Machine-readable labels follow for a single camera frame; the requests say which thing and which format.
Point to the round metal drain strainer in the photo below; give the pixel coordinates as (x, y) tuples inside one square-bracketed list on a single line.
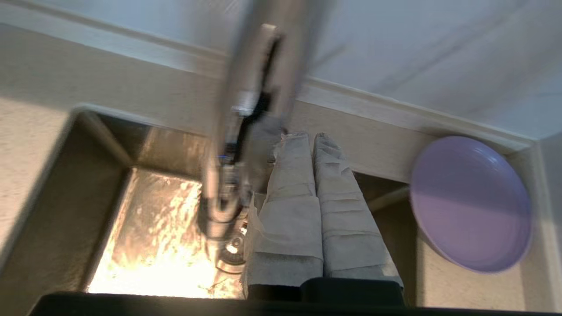
[(232, 252)]

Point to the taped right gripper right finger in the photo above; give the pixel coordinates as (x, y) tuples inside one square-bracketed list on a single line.
[(347, 232)]

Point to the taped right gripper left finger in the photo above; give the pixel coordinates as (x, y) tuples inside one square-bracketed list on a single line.
[(292, 215)]

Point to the purple plastic plate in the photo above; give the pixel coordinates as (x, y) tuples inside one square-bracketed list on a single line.
[(472, 204)]

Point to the stainless steel sink basin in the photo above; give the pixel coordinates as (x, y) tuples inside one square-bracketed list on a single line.
[(66, 210)]

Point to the chrome gooseneck faucet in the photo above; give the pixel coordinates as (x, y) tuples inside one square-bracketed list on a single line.
[(250, 109)]

